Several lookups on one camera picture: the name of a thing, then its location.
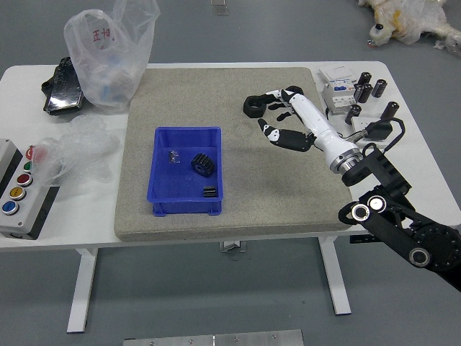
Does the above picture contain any white table leg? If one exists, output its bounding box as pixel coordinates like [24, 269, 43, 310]
[66, 247, 99, 334]
[318, 237, 352, 316]

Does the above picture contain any big black gear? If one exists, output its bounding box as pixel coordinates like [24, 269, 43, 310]
[190, 152, 216, 178]

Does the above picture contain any clear bubble wrap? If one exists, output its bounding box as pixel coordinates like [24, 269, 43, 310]
[34, 115, 122, 187]

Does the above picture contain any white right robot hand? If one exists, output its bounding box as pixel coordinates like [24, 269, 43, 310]
[251, 88, 358, 169]

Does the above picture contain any metal bracket under table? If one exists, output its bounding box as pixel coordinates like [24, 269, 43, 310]
[219, 240, 247, 253]

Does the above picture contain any white circuit breaker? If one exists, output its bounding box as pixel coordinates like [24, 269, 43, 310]
[321, 81, 356, 116]

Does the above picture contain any grey floor socket plate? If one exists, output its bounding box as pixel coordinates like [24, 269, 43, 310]
[210, 0, 231, 17]

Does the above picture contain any white plastic bag red print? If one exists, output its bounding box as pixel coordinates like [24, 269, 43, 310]
[63, 0, 161, 116]

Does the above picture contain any white box blue label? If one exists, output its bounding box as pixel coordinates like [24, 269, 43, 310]
[318, 65, 357, 85]

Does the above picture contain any black plastic tray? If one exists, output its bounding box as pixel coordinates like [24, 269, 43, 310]
[40, 56, 86, 116]

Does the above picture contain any grey metal plate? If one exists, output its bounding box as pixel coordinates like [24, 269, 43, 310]
[122, 329, 305, 346]

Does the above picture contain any grey push-button control box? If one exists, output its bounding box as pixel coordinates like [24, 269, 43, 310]
[0, 138, 61, 241]

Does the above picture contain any grey-brown mat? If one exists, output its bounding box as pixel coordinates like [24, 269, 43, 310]
[114, 67, 354, 243]

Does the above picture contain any blue plastic box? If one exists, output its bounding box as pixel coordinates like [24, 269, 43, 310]
[146, 125, 225, 218]

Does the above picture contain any black plug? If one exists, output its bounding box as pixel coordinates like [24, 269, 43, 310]
[365, 120, 393, 142]

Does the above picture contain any big black nut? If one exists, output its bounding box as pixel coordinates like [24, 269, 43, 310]
[243, 94, 268, 120]

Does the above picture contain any plastic-wrapped plush toy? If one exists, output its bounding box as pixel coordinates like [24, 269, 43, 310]
[357, 0, 461, 57]

